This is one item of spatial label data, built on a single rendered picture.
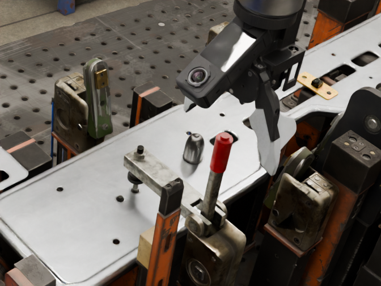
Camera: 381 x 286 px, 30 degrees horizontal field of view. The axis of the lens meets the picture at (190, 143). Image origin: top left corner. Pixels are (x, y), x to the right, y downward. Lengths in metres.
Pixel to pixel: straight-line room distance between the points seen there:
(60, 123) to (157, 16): 0.88
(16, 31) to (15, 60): 1.39
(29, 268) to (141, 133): 0.51
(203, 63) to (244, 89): 0.07
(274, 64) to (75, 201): 0.41
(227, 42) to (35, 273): 0.32
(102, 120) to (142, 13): 0.93
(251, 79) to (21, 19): 2.58
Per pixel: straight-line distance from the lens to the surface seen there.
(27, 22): 3.31
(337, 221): 1.15
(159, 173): 1.02
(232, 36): 0.79
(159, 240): 0.88
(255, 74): 0.80
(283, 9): 0.76
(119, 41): 1.95
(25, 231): 1.03
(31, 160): 1.16
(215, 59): 0.78
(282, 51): 0.84
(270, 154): 0.84
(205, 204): 0.96
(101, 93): 1.16
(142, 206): 1.07
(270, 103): 0.81
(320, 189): 1.07
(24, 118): 1.68
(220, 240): 0.98
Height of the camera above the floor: 1.78
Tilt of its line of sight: 41 degrees down
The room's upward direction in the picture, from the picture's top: 11 degrees clockwise
